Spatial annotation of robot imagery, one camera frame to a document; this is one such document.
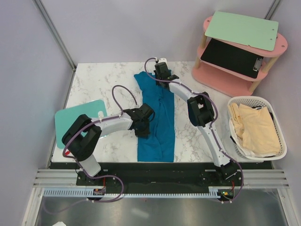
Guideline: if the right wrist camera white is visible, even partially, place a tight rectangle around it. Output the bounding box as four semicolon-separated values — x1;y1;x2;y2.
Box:
155;58;167;64

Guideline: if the teal cutting board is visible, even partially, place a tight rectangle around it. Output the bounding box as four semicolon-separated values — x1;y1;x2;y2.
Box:
55;99;107;149

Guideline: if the green board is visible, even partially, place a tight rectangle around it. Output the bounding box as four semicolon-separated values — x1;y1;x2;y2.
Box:
205;11;278;51

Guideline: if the white laundry basket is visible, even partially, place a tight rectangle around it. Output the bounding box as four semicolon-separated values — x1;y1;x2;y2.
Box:
228;96;287;161

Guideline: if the beige t shirt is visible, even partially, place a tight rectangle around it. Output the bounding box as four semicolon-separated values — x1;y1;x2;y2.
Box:
228;103;281;158

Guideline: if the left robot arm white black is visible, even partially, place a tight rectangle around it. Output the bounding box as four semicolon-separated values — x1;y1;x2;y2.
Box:
62;103;155;185

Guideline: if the white paper scrap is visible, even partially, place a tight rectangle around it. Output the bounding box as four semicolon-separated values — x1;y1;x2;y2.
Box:
52;221;66;226

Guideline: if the aluminium frame post left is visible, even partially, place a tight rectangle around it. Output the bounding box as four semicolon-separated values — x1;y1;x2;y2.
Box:
32;0;77;71

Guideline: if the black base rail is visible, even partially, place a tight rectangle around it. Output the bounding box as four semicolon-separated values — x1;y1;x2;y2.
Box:
50;161;273;194

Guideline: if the pink three tier shelf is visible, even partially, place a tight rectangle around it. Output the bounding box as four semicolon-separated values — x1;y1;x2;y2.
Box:
192;15;288;97

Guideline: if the blue t shirt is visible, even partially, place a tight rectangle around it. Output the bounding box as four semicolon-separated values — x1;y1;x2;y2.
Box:
134;72;175;162

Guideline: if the aluminium frame post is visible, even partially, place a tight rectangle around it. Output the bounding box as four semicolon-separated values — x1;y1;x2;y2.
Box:
264;0;281;20
32;0;77;71

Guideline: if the white cable duct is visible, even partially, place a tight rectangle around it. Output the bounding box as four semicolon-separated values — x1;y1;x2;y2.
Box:
43;187;221;199

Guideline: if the purple cable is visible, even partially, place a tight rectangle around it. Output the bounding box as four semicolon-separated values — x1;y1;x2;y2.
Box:
43;84;139;215
144;57;244;204

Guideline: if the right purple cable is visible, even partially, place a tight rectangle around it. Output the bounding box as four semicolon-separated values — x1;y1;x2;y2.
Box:
144;57;244;204

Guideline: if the aluminium extrusion rail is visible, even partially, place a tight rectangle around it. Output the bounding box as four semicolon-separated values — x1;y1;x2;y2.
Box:
34;169;289;189

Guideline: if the aluminium frame post right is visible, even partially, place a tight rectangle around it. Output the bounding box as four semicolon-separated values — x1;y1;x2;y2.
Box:
264;0;281;20

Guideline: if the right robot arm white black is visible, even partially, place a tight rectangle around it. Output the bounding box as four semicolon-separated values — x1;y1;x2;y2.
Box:
154;60;236;186

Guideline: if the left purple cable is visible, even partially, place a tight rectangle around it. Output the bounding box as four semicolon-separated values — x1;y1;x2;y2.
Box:
43;84;139;215

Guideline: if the black clipboard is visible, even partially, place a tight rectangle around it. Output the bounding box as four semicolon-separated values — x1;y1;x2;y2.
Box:
200;39;263;79

